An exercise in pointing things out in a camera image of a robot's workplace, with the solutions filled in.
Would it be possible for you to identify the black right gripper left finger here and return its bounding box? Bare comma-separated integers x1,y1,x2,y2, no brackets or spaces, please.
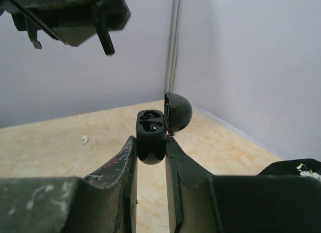
1,136,137,232

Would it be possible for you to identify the left aluminium frame post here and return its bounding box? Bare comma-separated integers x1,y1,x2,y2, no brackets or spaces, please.
164,0,182,92

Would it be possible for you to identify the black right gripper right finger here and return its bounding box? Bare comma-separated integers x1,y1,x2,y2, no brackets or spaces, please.
166,137,320,232

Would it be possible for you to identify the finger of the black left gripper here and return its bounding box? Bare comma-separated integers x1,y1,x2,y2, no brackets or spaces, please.
52,0,131,47
11,2,65,49

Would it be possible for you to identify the black earbud charging case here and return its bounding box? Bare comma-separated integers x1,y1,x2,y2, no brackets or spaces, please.
136,92,193,165

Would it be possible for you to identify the white earbud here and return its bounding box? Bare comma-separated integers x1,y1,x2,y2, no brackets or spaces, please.
81,135,89,145

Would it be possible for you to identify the black earbud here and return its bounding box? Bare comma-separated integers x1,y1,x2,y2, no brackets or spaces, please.
92,4,115,56

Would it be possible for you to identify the black floral folded shirt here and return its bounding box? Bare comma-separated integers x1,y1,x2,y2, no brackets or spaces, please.
259,158,320,181

